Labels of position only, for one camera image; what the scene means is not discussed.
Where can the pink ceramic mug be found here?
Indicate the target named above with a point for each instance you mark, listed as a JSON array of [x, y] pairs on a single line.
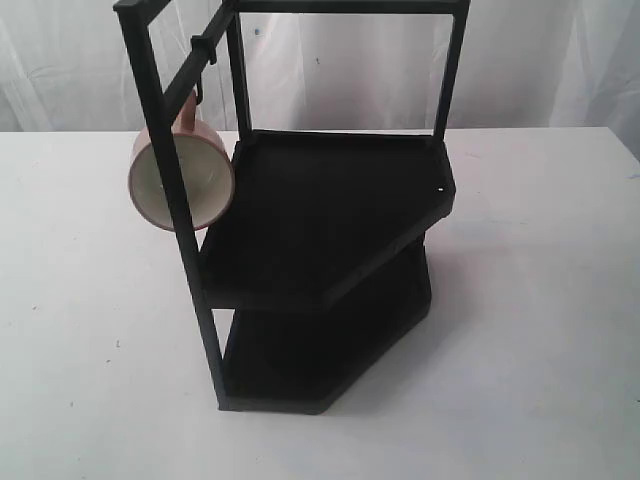
[[205, 166]]

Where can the black two-tier corner shelf rack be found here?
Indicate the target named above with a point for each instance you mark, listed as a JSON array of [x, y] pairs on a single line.
[[318, 266]]

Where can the white backdrop curtain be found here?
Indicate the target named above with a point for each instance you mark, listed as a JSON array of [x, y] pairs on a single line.
[[523, 64]]

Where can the black hook on rack rail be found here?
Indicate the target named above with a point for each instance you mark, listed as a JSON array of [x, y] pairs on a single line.
[[199, 91]]

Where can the black sliding clip on rail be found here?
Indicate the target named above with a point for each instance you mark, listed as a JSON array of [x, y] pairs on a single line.
[[204, 45]]

